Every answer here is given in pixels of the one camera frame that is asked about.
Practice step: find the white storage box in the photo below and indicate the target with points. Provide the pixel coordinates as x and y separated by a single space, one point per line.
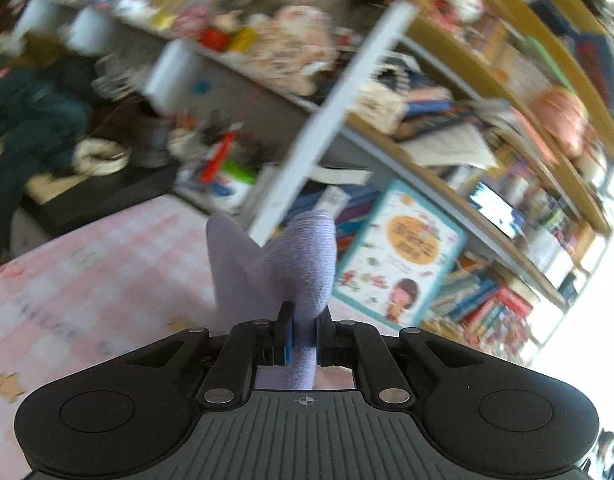
545 251

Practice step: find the white quilted handbag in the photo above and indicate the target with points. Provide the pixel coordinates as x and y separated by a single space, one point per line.
381 107

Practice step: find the pink checkered tablecloth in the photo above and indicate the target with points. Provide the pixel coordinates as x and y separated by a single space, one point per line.
99 292

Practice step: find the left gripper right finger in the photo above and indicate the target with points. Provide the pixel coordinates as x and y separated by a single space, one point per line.
362 349

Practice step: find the row of leaning books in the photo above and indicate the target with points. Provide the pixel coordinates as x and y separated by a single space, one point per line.
468 283

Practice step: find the pink and purple sweater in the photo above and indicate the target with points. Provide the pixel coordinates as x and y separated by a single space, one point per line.
253 282

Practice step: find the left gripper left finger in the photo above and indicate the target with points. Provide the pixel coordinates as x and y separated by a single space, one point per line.
232 360

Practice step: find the dark green clothing pile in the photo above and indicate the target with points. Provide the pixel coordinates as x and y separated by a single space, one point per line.
44 112

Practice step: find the children's picture book teal border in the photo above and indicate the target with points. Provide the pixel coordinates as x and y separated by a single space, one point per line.
396 263

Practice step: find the wooden and white bookshelf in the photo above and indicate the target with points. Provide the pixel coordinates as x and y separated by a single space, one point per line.
494 98

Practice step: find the white and orange box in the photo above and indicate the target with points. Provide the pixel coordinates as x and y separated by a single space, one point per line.
334 200

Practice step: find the red books row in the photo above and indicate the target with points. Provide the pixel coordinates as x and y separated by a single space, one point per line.
499 326

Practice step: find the white jar green lid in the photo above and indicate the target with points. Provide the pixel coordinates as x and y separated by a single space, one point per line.
230 188

